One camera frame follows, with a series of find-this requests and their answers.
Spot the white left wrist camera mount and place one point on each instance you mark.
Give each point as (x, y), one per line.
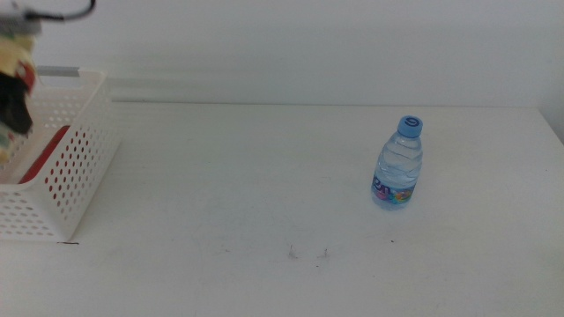
(17, 24)

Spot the red soda can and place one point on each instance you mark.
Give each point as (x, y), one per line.
(46, 154)

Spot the yellow tea bottle white cap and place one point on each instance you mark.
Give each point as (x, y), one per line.
(13, 53)

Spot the white perforated plastic basket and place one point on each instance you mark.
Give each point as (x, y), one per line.
(75, 185)

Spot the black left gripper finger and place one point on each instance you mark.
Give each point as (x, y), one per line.
(13, 105)

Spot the small water bottle blue cap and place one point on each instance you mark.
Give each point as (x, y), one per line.
(396, 171)

